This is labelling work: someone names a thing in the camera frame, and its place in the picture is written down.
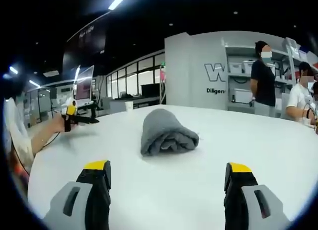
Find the black screen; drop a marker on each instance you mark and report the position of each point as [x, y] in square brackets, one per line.
[151, 90]

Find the person's left hand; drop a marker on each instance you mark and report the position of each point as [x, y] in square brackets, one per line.
[57, 123]

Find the ceiling light strip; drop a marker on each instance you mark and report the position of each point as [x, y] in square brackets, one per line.
[120, 0]

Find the grey towel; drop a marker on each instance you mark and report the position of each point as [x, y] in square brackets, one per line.
[166, 135]

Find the computer monitor with stand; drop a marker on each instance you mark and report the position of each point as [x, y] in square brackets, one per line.
[85, 84]

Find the white storage box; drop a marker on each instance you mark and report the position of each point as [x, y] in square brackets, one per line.
[242, 95]

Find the white storage shelf unit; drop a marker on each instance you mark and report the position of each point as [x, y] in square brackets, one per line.
[238, 73]

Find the person's white shirt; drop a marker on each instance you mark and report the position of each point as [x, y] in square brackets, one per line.
[16, 130]

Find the white paper cup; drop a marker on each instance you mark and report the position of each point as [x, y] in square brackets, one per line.
[129, 106]

